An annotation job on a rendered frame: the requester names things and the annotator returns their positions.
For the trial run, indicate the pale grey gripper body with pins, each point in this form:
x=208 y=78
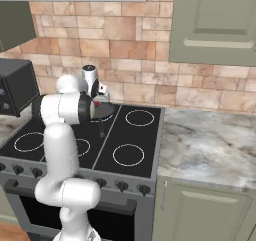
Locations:
x=103 y=97

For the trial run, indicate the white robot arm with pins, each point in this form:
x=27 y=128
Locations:
x=60 y=141

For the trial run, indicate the red steak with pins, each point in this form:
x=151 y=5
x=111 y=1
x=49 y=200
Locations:
x=96 y=103

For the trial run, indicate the dark frying pan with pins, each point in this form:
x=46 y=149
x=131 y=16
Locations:
x=106 y=110

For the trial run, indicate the black hob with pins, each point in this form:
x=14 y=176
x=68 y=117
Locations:
x=133 y=135

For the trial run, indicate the black stove knob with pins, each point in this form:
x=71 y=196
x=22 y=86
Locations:
x=18 y=169
x=1 y=167
x=100 y=182
x=37 y=172
x=144 y=189
x=122 y=186

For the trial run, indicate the black toaster oven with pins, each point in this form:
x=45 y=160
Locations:
x=16 y=85

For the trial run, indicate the oven door with dark window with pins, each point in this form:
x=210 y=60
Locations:
x=116 y=226

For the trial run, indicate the olive base cupboard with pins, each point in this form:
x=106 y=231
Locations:
x=5 y=208

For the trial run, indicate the olive base cupboard door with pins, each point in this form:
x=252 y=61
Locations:
x=200 y=215

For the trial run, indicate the olive wall cupboard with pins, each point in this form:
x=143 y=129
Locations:
x=15 y=25

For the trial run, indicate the olive wall cupboard door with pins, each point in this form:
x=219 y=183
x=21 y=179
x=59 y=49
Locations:
x=216 y=21

